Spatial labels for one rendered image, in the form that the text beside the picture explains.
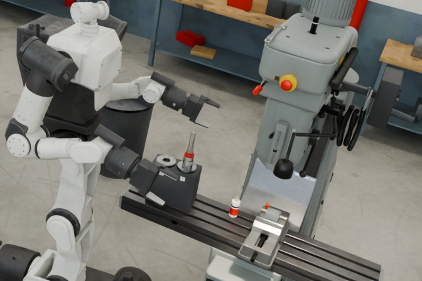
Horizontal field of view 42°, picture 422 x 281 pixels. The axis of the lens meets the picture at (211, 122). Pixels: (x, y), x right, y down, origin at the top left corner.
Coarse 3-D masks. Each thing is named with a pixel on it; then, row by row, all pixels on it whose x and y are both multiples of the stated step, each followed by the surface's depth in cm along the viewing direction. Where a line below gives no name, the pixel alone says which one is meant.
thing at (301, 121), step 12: (264, 108) 219; (276, 108) 212; (288, 108) 210; (264, 120) 218; (276, 120) 214; (288, 120) 212; (300, 120) 210; (312, 120) 212; (264, 132) 218; (288, 132) 214; (300, 132) 213; (264, 144) 220; (288, 144) 216; (300, 144) 216; (264, 156) 222; (300, 156) 220
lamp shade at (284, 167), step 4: (280, 160) 202; (284, 160) 202; (288, 160) 202; (276, 164) 202; (280, 164) 201; (284, 164) 200; (288, 164) 200; (292, 164) 202; (276, 168) 202; (280, 168) 201; (284, 168) 200; (288, 168) 200; (292, 168) 201; (276, 172) 202; (280, 172) 201; (284, 172) 200; (288, 172) 201; (292, 172) 202; (276, 176) 202; (280, 176) 201; (284, 176) 201; (288, 176) 201
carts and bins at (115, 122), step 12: (108, 108) 395; (120, 108) 424; (132, 108) 427; (144, 108) 431; (108, 120) 401; (120, 120) 399; (132, 120) 402; (144, 120) 410; (120, 132) 405; (132, 132) 408; (144, 132) 419; (132, 144) 414; (144, 144) 430
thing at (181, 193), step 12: (156, 156) 255; (168, 156) 255; (168, 168) 248; (180, 168) 248; (192, 168) 249; (156, 180) 250; (168, 180) 249; (180, 180) 247; (192, 180) 246; (156, 192) 253; (168, 192) 251; (180, 192) 250; (192, 192) 248; (168, 204) 254; (180, 204) 253; (192, 204) 257
